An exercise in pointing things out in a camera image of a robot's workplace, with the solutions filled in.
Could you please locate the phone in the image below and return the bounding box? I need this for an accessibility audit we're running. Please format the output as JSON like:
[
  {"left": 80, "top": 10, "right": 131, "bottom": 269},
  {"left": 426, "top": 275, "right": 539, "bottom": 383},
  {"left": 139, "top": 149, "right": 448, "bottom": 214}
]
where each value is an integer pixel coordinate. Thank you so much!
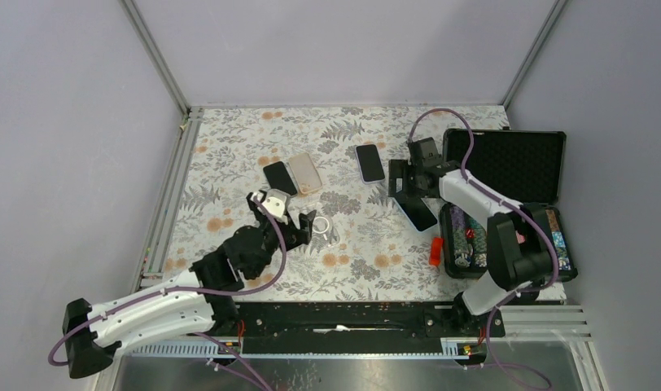
[
  {"left": 395, "top": 195, "right": 438, "bottom": 232},
  {"left": 355, "top": 144, "right": 385, "bottom": 183}
]

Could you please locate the small black smartphone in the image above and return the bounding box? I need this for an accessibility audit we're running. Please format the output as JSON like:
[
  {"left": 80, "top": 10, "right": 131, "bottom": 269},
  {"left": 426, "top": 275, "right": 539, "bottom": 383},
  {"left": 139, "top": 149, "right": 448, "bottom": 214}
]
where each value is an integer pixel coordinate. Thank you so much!
[{"left": 263, "top": 161, "right": 298, "bottom": 197}]

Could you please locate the beige phone case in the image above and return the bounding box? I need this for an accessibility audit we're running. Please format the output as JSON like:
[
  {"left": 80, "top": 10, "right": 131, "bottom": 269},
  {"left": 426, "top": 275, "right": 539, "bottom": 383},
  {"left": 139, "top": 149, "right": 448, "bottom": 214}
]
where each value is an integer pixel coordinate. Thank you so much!
[{"left": 289, "top": 152, "right": 323, "bottom": 195}]

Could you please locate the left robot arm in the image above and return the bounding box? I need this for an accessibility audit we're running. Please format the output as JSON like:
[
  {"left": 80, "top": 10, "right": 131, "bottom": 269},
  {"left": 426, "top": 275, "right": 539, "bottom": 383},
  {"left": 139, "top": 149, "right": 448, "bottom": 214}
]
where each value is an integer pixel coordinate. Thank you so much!
[{"left": 48, "top": 189, "right": 317, "bottom": 379}]

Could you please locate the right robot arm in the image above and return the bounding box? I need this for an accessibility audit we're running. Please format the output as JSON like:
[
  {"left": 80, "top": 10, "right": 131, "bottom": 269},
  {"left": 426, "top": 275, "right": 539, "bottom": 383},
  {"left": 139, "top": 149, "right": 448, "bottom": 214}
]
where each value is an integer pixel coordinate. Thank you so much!
[{"left": 355, "top": 138, "right": 560, "bottom": 336}]

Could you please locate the phone in lavender case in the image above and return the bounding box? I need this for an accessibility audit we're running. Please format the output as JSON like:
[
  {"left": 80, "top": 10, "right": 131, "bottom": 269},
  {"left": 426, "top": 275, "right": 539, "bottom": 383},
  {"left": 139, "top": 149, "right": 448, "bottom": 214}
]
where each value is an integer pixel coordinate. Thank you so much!
[{"left": 355, "top": 144, "right": 385, "bottom": 183}]

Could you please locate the black poker chip case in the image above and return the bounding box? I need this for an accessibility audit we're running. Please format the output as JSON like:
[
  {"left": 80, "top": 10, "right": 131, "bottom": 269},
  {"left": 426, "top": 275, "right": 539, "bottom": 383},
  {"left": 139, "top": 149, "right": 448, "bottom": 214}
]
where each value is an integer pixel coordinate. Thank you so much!
[{"left": 439, "top": 128, "right": 579, "bottom": 280}]

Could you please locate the floral tablecloth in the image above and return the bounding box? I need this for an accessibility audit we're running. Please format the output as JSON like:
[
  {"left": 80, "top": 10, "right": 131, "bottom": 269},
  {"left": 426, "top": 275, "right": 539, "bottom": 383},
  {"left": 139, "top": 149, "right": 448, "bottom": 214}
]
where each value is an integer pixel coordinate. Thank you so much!
[{"left": 163, "top": 106, "right": 509, "bottom": 301}]

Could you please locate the red plastic piece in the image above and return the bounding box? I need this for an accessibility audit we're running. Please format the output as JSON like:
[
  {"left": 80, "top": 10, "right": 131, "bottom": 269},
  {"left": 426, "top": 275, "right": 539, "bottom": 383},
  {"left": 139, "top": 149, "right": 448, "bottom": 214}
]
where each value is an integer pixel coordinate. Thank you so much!
[{"left": 428, "top": 237, "right": 444, "bottom": 267}]

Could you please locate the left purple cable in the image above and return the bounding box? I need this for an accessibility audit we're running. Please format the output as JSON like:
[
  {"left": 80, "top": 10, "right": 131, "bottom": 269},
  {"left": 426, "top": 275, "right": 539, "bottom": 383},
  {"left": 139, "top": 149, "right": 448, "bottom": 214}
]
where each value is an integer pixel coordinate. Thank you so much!
[{"left": 48, "top": 196, "right": 288, "bottom": 391}]

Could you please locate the purple cable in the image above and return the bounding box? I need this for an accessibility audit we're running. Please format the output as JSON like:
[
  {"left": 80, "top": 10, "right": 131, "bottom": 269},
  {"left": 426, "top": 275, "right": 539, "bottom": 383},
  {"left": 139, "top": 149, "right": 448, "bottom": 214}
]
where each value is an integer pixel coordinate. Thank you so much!
[
  {"left": 48, "top": 196, "right": 288, "bottom": 391},
  {"left": 407, "top": 108, "right": 562, "bottom": 391}
]

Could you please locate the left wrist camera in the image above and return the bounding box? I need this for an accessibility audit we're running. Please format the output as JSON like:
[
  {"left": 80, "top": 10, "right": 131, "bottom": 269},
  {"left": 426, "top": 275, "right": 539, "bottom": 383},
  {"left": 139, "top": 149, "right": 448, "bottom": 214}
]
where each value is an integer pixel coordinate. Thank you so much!
[{"left": 261, "top": 189, "right": 290, "bottom": 224}]

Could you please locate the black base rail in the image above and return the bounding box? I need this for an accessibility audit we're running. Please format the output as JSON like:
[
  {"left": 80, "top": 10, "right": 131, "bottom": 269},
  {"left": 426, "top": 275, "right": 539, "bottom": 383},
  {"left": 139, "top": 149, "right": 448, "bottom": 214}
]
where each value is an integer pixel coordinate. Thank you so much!
[{"left": 206, "top": 301, "right": 506, "bottom": 356}]

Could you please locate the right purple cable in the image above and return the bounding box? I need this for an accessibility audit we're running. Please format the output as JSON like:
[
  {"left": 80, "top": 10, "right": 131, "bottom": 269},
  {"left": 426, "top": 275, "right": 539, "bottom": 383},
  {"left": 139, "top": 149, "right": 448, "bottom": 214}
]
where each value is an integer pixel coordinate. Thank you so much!
[{"left": 407, "top": 108, "right": 562, "bottom": 391}]

